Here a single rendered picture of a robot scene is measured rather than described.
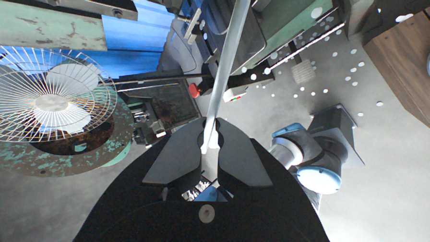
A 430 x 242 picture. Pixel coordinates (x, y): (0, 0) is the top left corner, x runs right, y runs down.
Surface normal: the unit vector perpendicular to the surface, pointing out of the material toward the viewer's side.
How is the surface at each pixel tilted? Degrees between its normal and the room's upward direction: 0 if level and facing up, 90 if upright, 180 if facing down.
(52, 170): 90
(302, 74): 0
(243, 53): 0
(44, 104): 96
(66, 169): 90
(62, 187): 90
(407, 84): 0
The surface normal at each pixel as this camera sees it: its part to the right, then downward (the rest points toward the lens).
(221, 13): -0.70, 0.33
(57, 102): 0.76, 0.51
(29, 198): 0.59, -0.24
